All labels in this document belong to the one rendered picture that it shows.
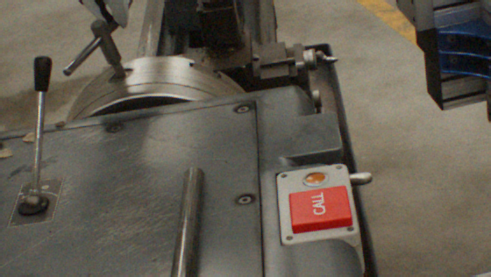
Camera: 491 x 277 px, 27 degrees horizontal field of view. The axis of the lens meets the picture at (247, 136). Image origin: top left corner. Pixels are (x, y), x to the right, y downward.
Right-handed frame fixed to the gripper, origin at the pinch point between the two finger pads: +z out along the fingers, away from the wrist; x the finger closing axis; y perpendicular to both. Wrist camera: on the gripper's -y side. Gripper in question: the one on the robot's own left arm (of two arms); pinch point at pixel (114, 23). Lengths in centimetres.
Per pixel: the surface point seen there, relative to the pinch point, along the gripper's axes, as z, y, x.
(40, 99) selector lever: -6.2, -31.3, -11.9
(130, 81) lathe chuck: 6.7, -5.8, -2.9
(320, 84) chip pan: 80, 117, 38
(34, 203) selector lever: 2.8, -38.5, -10.7
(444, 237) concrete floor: 139, 118, 18
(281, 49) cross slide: 37, 56, 10
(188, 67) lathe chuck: 9.5, 1.5, -7.8
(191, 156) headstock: 6.7, -25.7, -23.4
